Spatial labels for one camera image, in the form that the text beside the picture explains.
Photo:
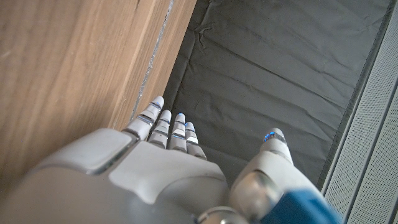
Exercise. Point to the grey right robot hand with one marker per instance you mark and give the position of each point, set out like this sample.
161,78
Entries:
140,174

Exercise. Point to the black backdrop curtain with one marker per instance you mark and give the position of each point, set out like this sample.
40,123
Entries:
264,62

